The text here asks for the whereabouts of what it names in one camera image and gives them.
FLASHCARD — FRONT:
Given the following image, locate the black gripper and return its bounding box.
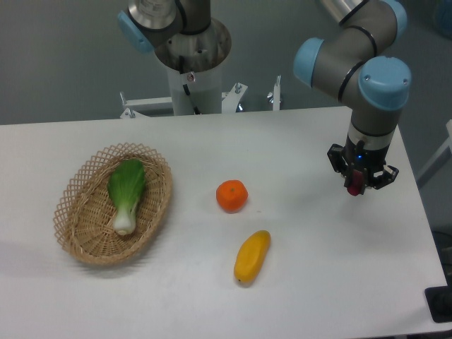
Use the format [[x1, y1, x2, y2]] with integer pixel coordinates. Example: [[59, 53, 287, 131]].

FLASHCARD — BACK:
[[327, 136, 399, 190]]

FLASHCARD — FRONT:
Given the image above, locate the purple sweet potato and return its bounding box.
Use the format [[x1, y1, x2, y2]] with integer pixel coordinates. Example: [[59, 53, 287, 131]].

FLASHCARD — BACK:
[[347, 170, 364, 196]]

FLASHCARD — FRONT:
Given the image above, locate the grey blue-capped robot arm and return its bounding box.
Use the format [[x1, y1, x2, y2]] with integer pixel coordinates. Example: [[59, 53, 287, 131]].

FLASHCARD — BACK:
[[117, 1, 411, 196]]

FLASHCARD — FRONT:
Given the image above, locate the white furniture leg right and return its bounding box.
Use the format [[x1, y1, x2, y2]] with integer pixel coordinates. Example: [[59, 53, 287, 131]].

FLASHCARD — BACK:
[[415, 120, 452, 189]]

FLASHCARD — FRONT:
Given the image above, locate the orange tangerine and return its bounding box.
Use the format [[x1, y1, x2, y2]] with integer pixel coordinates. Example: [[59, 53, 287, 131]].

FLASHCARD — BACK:
[[215, 179, 249, 213]]

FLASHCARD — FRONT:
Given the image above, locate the yellow mango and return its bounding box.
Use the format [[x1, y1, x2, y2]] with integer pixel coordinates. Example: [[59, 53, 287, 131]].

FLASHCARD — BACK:
[[233, 230, 271, 285]]

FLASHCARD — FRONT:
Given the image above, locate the black device at table edge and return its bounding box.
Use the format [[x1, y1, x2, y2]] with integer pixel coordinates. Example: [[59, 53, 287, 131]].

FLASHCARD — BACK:
[[424, 286, 451, 323]]

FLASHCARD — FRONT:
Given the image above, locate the blue object top right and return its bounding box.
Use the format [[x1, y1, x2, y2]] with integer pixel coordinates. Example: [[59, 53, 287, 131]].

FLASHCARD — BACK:
[[433, 0, 452, 39]]

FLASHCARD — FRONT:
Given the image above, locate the green bok choy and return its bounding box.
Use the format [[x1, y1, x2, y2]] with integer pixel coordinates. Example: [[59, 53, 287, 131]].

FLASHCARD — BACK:
[[107, 159, 146, 236]]

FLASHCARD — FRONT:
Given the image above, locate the woven wicker basket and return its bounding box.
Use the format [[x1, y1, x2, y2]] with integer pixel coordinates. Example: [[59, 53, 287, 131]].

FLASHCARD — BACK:
[[54, 143, 172, 266]]

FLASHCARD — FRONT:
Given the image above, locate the white metal mounting frame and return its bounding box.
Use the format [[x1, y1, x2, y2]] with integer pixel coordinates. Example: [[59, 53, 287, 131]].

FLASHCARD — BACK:
[[119, 75, 283, 119]]

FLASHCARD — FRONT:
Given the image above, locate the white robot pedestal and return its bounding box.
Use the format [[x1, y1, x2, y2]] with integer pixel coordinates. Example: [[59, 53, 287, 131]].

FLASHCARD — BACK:
[[152, 18, 232, 116]]

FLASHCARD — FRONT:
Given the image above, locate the black cable on pedestal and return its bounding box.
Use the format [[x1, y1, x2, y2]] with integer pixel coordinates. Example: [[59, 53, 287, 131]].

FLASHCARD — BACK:
[[178, 56, 202, 116]]

